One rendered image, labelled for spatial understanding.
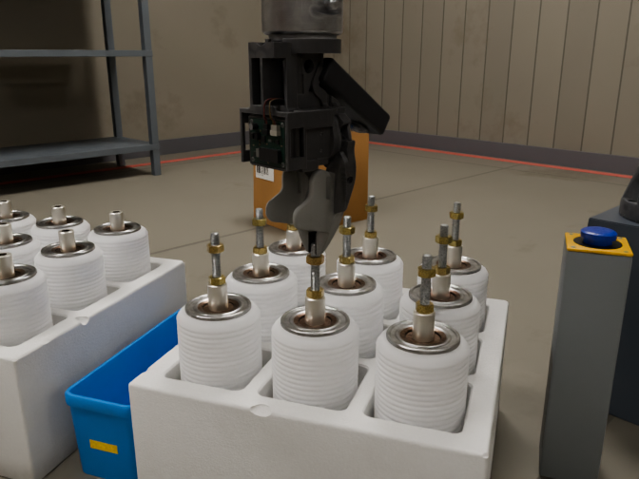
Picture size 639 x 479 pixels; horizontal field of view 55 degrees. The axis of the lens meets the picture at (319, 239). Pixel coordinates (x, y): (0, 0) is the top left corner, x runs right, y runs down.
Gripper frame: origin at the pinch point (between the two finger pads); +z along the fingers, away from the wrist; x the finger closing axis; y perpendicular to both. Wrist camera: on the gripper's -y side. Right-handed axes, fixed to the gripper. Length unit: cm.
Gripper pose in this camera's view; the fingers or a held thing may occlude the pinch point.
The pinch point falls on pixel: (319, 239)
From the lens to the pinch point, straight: 64.2
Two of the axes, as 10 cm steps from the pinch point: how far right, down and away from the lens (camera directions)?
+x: 6.9, 2.1, -7.0
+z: 0.0, 9.6, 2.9
